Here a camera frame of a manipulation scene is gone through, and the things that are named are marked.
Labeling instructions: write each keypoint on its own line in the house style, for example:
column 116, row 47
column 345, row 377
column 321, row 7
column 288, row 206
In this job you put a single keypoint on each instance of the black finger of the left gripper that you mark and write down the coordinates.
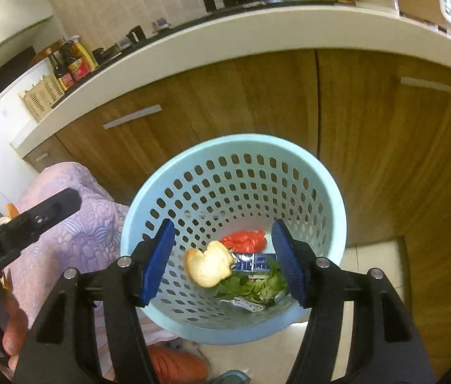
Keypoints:
column 26, row 229

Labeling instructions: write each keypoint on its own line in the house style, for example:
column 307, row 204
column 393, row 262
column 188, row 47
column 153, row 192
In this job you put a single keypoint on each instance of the pink floral tablecloth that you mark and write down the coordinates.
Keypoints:
column 89, row 240

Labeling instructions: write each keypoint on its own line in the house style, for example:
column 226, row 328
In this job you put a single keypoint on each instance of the dark sauce bottle red label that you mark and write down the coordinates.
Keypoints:
column 77, row 66

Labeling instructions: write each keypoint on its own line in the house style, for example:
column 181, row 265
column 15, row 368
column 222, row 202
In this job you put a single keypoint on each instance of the white kitchen countertop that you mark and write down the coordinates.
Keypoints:
column 252, row 33

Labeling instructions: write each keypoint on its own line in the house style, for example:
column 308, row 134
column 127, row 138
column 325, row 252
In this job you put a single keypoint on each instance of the wooden cabinet door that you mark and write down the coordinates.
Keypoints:
column 388, row 146
column 273, row 93

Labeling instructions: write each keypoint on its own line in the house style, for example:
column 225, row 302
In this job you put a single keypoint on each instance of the person's left hand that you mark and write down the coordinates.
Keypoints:
column 14, row 325

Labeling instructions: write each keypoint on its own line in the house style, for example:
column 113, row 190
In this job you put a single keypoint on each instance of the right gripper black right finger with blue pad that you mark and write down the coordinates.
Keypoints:
column 385, row 344

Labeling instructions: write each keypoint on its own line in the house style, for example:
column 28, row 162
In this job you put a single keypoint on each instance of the wooden cabinet door left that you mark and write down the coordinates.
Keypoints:
column 273, row 93

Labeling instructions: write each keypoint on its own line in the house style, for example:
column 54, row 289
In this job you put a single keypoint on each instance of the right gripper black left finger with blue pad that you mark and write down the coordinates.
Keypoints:
column 61, row 346

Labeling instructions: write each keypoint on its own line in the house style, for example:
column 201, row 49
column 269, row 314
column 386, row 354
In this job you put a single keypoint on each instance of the silver right cabinet handle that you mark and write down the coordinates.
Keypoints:
column 420, row 83

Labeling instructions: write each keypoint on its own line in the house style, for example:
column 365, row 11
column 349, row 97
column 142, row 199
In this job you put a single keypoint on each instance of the blue white wrapper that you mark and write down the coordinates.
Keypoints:
column 253, row 263

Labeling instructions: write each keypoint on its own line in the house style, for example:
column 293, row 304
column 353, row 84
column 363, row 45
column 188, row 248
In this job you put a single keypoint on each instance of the green leafy vegetable scraps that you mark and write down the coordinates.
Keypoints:
column 265, row 289

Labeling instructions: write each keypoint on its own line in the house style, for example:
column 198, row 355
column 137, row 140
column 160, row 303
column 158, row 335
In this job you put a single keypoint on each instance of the pomelo peel in basket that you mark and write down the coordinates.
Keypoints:
column 209, row 267

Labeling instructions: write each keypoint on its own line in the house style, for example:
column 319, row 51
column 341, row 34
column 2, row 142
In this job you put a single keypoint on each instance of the silver cabinet handle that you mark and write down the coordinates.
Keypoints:
column 420, row 83
column 133, row 116

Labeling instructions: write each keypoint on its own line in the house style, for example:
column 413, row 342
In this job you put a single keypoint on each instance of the beige woven basket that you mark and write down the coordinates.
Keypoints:
column 40, row 98

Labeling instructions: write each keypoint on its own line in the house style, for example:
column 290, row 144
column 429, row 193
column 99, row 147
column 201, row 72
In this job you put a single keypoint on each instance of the wooden cabinet door right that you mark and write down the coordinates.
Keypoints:
column 388, row 146

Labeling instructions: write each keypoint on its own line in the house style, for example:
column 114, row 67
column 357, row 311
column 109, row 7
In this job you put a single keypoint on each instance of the light blue perforated trash basket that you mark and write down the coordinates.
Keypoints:
column 241, row 182

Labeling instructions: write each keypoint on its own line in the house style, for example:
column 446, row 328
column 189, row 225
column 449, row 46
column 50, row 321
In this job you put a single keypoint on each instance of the black gas stove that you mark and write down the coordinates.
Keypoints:
column 118, row 32

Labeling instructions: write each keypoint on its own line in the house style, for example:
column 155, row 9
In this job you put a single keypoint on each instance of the red plastic bag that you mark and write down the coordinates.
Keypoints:
column 245, row 242

